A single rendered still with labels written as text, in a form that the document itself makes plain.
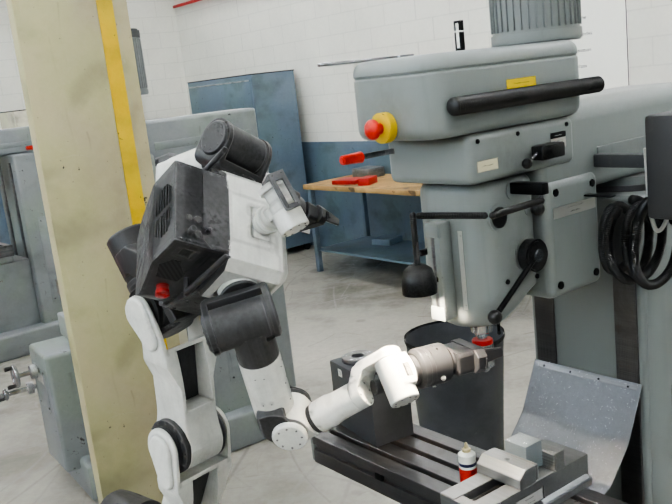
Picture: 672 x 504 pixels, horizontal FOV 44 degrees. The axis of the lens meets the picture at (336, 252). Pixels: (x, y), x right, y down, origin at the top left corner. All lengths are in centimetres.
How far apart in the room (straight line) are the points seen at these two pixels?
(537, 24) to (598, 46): 480
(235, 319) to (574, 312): 92
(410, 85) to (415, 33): 636
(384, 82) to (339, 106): 724
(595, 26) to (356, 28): 277
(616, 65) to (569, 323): 453
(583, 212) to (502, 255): 26
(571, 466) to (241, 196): 94
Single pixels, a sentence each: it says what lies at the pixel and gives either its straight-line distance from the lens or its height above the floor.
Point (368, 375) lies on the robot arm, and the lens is 182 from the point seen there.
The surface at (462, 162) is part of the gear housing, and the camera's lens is 164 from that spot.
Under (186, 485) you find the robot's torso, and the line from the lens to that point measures 218.
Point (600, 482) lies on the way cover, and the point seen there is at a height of 86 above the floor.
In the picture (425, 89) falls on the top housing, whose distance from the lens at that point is 157.
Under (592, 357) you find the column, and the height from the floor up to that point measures 111.
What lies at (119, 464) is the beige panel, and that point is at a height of 50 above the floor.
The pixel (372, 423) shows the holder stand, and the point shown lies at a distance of 221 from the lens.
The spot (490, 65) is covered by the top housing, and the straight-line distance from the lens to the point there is 167.
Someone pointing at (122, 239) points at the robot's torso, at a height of 154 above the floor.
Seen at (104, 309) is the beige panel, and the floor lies 112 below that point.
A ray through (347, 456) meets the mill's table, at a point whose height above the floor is 90.
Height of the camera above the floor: 187
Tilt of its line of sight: 12 degrees down
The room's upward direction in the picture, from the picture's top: 6 degrees counter-clockwise
